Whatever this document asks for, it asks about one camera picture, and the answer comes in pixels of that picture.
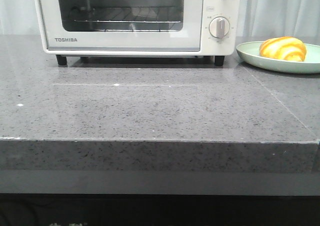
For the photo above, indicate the orange striped croissant bread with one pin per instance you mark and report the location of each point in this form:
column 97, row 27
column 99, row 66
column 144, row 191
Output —
column 284, row 48

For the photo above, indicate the white Toshiba toaster oven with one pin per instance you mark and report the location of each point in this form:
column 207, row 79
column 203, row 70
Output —
column 209, row 46

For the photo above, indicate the metal wire oven rack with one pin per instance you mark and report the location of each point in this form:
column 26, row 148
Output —
column 128, row 15

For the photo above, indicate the light green round plate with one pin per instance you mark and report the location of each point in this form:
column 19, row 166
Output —
column 249, row 52

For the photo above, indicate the white glass oven door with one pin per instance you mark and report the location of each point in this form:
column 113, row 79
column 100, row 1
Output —
column 62, row 33

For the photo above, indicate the lower beige timer knob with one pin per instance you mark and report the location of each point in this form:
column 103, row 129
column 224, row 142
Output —
column 219, row 27

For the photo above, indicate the white background curtain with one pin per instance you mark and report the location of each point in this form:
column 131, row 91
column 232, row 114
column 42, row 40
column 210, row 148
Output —
column 257, row 18

